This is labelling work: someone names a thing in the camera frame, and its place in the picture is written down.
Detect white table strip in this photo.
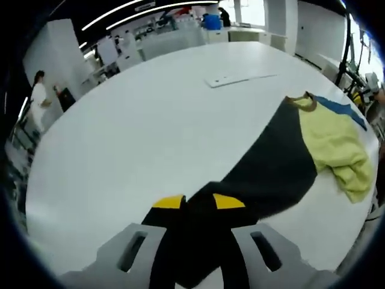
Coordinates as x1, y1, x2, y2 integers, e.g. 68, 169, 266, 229
205, 73, 278, 89

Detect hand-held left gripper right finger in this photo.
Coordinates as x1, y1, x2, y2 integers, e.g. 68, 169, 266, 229
192, 193, 333, 289

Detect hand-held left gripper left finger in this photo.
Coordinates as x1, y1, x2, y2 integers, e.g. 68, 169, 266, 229
60, 194, 189, 289

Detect white display cabinet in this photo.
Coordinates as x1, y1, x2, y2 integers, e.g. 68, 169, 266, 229
109, 17, 207, 72

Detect yellow blue grey garment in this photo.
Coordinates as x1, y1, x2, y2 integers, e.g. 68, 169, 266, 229
180, 91, 374, 226

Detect white pillar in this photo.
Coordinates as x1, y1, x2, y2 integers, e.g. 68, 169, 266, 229
22, 17, 90, 127
264, 0, 299, 57

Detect blue barrel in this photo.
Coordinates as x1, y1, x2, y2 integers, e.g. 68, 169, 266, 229
202, 13, 223, 30

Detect black cabinet box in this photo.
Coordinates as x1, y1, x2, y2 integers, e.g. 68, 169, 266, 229
56, 86, 76, 113

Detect white counter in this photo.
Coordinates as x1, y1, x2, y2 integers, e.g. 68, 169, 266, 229
207, 25, 291, 52

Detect black pole stand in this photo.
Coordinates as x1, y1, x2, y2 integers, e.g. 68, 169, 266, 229
336, 5, 354, 90

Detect curved ceiling light strip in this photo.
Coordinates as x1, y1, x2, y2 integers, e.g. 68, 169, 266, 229
81, 0, 157, 31
105, 1, 218, 30

